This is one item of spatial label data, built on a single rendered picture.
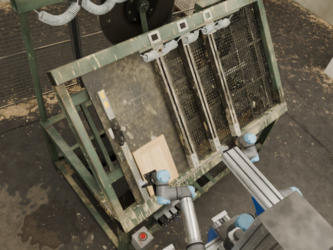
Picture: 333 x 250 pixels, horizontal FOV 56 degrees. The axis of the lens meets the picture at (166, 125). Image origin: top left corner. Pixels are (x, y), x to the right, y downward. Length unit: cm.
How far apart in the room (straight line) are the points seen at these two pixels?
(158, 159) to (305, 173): 230
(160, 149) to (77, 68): 94
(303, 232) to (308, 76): 453
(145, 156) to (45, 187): 158
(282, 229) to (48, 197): 277
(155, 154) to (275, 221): 137
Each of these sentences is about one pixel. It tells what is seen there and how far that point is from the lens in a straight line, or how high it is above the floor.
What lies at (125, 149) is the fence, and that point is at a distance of 237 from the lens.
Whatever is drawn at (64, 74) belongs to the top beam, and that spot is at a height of 184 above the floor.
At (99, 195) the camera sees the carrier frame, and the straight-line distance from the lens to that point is 273.
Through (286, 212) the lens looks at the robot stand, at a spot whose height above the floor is 203.
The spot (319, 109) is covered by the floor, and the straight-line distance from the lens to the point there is 526.
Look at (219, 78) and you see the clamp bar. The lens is 288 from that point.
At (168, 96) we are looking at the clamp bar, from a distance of 251.
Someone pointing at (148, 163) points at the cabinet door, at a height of 109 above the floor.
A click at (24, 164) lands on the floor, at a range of 398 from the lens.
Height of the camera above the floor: 321
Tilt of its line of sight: 50 degrees down
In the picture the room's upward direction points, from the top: 9 degrees clockwise
